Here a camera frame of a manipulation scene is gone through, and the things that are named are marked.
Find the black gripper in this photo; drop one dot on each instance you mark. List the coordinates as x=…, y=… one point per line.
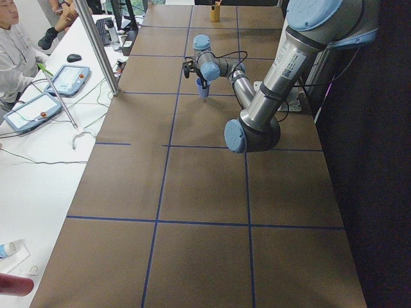
x=200, y=79

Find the blue plastic cup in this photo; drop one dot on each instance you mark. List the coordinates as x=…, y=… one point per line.
x=203, y=93

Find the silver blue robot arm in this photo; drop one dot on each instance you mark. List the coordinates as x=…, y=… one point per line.
x=312, y=26

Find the clear water bottle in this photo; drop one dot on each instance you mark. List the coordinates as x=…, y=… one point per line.
x=115, y=43

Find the black keyboard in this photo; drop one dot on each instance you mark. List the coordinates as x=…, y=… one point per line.
x=103, y=31

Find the black computer mouse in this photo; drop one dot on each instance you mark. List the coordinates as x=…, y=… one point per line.
x=73, y=58

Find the upper teach pendant tablet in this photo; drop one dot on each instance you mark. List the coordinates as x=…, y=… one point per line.
x=70, y=79

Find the teach pendant tablet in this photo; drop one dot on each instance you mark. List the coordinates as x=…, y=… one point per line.
x=33, y=113
x=70, y=79

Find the metal reacher grabber tool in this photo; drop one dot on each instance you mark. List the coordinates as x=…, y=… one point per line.
x=78, y=130

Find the lower teach pendant tablet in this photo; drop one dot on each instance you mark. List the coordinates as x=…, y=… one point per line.
x=33, y=113

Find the seated person in white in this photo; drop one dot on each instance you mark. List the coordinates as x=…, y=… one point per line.
x=19, y=59

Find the dark red cylinder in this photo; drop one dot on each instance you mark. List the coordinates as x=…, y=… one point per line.
x=15, y=286

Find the aluminium frame post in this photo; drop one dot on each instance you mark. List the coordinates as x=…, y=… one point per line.
x=94, y=38

